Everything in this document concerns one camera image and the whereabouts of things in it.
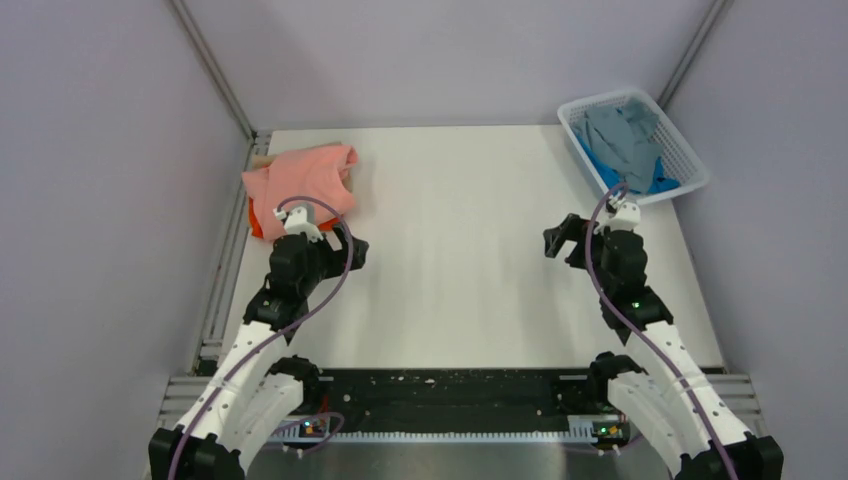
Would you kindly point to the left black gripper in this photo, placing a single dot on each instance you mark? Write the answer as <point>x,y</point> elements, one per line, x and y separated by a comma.
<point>339,258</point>

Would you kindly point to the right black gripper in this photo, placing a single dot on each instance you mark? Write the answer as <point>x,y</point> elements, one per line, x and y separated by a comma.
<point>573,228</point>

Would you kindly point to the grey blue t shirt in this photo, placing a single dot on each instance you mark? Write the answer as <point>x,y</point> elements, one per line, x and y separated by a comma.
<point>620,138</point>

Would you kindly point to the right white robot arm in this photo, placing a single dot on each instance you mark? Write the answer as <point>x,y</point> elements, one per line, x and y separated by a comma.
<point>656,383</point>

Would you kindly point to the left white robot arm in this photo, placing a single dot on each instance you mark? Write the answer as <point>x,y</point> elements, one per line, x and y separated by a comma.
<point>260,382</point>

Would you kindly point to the pink folded t shirt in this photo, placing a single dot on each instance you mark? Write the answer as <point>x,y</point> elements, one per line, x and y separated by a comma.
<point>312,172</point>

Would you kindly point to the orange folded t shirt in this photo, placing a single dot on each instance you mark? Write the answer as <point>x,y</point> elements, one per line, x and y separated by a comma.
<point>256,229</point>

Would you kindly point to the bright blue t shirt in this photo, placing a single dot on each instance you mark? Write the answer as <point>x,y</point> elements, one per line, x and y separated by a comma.
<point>610,177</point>

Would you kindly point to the white plastic basket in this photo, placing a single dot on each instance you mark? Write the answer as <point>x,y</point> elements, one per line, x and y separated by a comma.
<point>679,161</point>

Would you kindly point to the left controller board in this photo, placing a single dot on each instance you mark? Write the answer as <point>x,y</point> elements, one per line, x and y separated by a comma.
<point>309,430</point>

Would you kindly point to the controller board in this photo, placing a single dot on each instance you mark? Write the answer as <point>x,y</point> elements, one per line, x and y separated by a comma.
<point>610,434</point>
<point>309,430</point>

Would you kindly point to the right controller board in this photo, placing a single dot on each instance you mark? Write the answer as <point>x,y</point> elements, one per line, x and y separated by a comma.
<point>610,434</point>

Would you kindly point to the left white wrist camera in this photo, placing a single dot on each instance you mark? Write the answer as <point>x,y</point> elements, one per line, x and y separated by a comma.
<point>299,220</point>

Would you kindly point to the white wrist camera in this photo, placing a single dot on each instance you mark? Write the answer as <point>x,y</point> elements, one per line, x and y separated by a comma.
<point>299,220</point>
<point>622,214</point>

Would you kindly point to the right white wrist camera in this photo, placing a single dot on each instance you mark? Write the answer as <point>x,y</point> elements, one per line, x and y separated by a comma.
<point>622,214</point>

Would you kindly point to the left aluminium frame rail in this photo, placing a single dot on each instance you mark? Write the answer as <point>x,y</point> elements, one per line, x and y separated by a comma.
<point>216,307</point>

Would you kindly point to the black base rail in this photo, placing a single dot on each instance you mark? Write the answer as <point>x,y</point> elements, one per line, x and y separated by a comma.
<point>468,400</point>

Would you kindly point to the left corner frame post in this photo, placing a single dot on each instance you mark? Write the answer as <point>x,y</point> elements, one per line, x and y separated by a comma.
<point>211,66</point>

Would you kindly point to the corner frame post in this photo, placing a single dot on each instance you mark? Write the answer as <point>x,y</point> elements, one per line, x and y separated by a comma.
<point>211,66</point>
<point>711,18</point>

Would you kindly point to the white cable duct strip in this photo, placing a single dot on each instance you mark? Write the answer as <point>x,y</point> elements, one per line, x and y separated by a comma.
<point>578,434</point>

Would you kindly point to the right corner frame post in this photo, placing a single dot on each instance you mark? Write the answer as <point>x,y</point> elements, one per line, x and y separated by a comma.
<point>711,18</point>

